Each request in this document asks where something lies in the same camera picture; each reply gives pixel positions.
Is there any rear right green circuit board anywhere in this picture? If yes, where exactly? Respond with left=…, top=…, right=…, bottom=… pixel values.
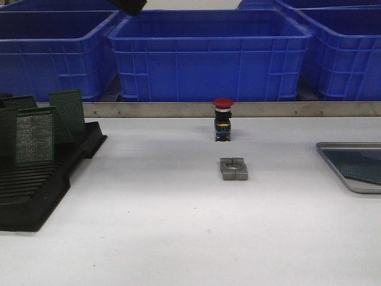
left=49, top=89, right=86, bottom=135

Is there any rear left green circuit board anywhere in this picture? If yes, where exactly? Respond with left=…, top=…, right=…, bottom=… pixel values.
left=1, top=95, right=37, bottom=110

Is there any green perforated circuit board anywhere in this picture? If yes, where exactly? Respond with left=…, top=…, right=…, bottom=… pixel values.
left=323, top=150, right=380, bottom=185
left=15, top=107, right=74, bottom=164

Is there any centre blue plastic crate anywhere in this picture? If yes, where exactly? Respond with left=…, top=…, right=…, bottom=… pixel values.
left=109, top=10, right=311, bottom=102

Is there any red emergency stop button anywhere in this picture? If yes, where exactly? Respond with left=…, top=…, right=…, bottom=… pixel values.
left=213, top=98, right=234, bottom=142

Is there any far left green circuit board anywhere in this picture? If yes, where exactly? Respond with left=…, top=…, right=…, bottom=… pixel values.
left=1, top=108, right=17, bottom=170

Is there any right blue plastic crate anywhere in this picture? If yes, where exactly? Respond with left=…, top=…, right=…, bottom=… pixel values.
left=295, top=8, right=380, bottom=101

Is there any silver metal tray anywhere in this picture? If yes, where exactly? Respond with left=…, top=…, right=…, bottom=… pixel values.
left=316, top=142, right=380, bottom=195

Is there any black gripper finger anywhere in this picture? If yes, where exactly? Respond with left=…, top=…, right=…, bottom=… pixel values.
left=108, top=0, right=147, bottom=16

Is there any grey metal clamp block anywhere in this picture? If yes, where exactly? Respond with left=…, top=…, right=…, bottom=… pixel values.
left=220, top=157, right=249, bottom=181

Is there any black slotted board rack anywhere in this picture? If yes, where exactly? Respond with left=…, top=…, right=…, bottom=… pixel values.
left=1, top=122, right=107, bottom=232

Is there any far right blue crate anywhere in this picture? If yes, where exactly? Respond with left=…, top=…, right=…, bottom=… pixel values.
left=237, top=0, right=380, bottom=10

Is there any left blue plastic crate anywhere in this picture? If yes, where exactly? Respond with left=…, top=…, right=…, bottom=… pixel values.
left=1, top=11, right=121, bottom=102

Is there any far left blue crate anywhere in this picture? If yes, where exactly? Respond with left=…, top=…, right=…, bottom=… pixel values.
left=1, top=0, right=118, bottom=11

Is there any blue plastic crate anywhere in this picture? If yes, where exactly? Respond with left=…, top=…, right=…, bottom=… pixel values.
left=1, top=11, right=121, bottom=102
left=295, top=8, right=380, bottom=101
left=109, top=10, right=311, bottom=102

